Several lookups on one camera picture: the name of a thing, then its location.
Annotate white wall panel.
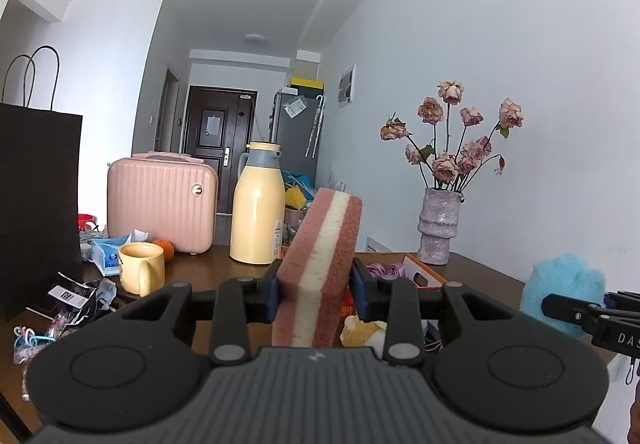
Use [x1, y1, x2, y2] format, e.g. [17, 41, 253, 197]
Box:
[336, 64, 357, 108]

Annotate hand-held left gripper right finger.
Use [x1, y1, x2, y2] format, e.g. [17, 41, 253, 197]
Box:
[350, 258, 518, 367]

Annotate grey crumpled wrapper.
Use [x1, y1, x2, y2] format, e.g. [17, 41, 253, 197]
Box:
[92, 278, 119, 313]

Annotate bunch of dried pink roses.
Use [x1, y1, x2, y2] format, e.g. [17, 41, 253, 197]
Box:
[380, 80, 525, 195]

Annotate yellow and black box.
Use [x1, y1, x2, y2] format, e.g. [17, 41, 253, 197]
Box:
[289, 78, 325, 94]

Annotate purple ceramic vase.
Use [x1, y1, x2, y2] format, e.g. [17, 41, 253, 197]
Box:
[417, 187, 466, 265]

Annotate yellow plush toy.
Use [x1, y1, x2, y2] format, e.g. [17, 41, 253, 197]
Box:
[340, 315, 388, 350]

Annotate purple scrunchie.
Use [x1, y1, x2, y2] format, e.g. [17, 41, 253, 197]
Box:
[367, 262, 406, 277]

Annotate yellow mug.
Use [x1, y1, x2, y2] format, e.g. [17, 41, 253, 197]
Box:
[118, 242, 166, 297]

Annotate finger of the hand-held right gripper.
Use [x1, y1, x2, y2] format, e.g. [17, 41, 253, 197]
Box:
[602, 290, 640, 312]
[541, 293, 608, 327]

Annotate yellow thermos jug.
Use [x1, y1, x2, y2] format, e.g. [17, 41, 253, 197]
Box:
[230, 142, 287, 265]

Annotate grey refrigerator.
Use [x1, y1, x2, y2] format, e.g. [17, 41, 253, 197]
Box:
[270, 91, 326, 185]

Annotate pink and white sponge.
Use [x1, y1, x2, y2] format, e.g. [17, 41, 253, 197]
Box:
[271, 187, 364, 349]

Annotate blue fluffy cloth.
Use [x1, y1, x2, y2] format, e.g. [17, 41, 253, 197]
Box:
[520, 251, 608, 340]

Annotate pink ribbed suitcase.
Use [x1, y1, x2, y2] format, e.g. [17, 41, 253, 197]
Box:
[107, 152, 220, 255]

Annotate dried lavender stems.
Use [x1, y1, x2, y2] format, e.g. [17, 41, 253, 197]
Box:
[327, 164, 348, 192]

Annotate folded clear umbrella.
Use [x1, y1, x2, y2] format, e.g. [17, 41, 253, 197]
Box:
[305, 95, 326, 159]

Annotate wooden interior door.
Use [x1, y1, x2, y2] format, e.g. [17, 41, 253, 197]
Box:
[155, 68, 180, 152]

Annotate red cardboard box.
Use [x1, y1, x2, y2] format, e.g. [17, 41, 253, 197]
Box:
[340, 251, 448, 322]

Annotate black paper bag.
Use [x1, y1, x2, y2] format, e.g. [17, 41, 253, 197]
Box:
[0, 45, 85, 322]

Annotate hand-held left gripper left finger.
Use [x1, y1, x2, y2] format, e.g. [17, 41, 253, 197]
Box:
[120, 260, 280, 366]

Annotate dark brown entrance door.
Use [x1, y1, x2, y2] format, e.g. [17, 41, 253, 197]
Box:
[182, 84, 257, 215]

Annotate blue and yellow bag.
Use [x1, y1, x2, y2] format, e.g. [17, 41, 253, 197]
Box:
[282, 170, 317, 212]

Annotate blue tissue pack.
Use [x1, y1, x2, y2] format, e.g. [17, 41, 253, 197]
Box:
[91, 236, 132, 277]

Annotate black packet with white label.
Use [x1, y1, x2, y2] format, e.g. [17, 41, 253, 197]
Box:
[48, 272, 101, 325]

